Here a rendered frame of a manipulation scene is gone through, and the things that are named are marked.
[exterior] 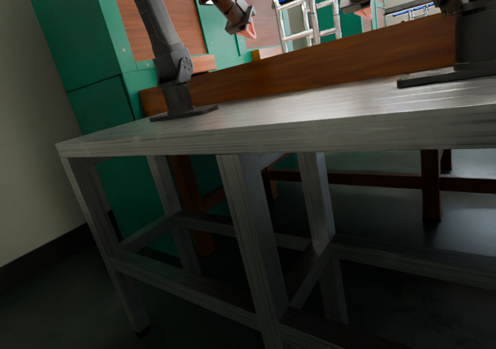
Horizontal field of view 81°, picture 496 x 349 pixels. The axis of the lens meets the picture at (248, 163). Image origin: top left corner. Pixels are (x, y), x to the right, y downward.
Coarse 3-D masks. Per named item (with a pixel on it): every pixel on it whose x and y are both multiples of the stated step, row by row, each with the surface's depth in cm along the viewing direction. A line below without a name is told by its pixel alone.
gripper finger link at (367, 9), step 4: (356, 4) 77; (360, 4) 77; (364, 4) 78; (368, 4) 77; (348, 8) 79; (352, 8) 79; (356, 8) 78; (360, 8) 78; (364, 8) 78; (368, 8) 78; (344, 12) 81; (348, 12) 80; (352, 12) 80; (368, 12) 80; (368, 16) 82
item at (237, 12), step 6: (234, 0) 88; (234, 6) 88; (252, 6) 91; (228, 12) 89; (234, 12) 89; (240, 12) 90; (252, 12) 92; (228, 18) 91; (234, 18) 91; (240, 18) 91; (246, 18) 91; (228, 24) 96; (234, 24) 93; (240, 24) 92
